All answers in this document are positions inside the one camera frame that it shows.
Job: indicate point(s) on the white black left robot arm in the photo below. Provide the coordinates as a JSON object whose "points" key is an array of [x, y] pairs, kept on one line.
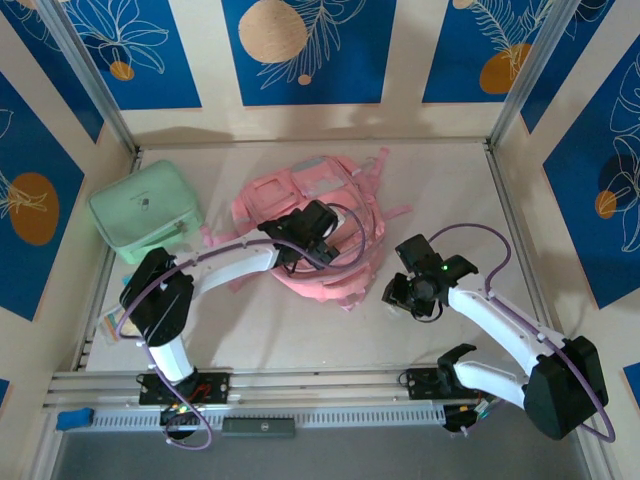
{"points": [[225, 268]]}

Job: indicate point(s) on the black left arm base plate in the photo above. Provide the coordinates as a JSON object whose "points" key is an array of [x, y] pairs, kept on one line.
{"points": [[220, 387]]}

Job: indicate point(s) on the aluminium frame post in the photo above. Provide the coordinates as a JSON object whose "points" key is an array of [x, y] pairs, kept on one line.
{"points": [[95, 85], [527, 75]]}

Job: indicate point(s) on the clear bag yellow notes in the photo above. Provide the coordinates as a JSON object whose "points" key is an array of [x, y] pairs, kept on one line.
{"points": [[112, 327]]}

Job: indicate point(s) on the wide aluminium frame rail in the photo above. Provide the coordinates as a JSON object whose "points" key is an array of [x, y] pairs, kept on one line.
{"points": [[310, 387]]}

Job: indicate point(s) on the blue floral wall poster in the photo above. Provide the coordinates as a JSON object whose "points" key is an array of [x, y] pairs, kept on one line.
{"points": [[575, 200], [565, 45], [150, 75], [350, 75], [52, 65], [450, 60], [20, 150]]}

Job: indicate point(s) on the mint green zip case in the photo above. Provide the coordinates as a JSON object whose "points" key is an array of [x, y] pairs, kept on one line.
{"points": [[145, 205]]}

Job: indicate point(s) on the dark green flat box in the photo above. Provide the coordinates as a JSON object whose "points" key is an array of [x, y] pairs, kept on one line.
{"points": [[257, 428]]}

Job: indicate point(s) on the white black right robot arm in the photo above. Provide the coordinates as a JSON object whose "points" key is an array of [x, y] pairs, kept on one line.
{"points": [[490, 315]]}

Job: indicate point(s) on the aluminium table edge rail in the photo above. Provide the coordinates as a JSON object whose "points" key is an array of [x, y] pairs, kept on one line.
{"points": [[507, 200]]}

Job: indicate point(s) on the pink backpack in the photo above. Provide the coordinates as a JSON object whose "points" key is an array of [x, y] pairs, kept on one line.
{"points": [[265, 200]]}

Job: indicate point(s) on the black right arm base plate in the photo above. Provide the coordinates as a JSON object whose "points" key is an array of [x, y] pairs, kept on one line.
{"points": [[420, 385]]}

